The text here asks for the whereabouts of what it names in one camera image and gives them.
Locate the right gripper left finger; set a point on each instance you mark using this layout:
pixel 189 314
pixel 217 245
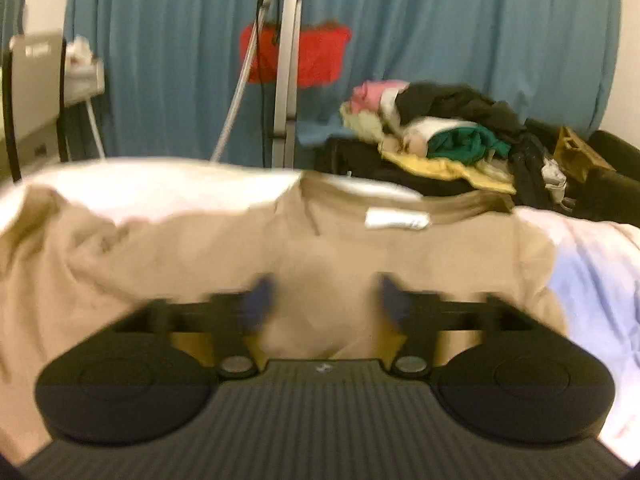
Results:
pixel 234 316

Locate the blue curtain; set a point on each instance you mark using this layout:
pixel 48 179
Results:
pixel 171 65

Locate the silver garment steamer stand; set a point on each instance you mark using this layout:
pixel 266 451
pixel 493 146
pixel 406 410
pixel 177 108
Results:
pixel 283 133

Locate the cluttered white desk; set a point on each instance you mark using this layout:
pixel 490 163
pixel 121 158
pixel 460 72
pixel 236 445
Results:
pixel 83 81

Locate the red cloth bag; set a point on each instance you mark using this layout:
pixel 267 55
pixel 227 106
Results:
pixel 321 52

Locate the pile of mixed clothes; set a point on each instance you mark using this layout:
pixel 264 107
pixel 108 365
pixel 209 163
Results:
pixel 445 140

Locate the black cushion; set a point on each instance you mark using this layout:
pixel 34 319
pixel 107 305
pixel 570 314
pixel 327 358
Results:
pixel 595 179

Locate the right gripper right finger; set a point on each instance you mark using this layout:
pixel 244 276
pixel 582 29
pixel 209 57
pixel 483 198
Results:
pixel 417 317

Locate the beige t-shirt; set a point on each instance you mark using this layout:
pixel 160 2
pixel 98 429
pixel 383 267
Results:
pixel 66 272

